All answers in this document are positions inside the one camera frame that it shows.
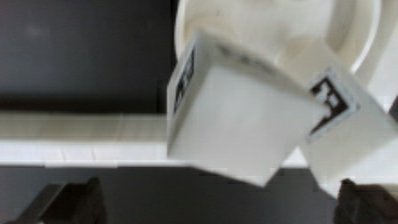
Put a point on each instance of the white stool leg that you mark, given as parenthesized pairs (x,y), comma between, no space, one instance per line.
(351,147)
(241,111)

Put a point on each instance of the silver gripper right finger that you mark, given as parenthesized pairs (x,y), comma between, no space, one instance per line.
(367,204)

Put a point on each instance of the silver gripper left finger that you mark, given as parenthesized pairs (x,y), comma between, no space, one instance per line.
(69,204)

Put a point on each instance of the white U-shaped fence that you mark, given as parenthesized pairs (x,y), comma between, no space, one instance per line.
(60,140)

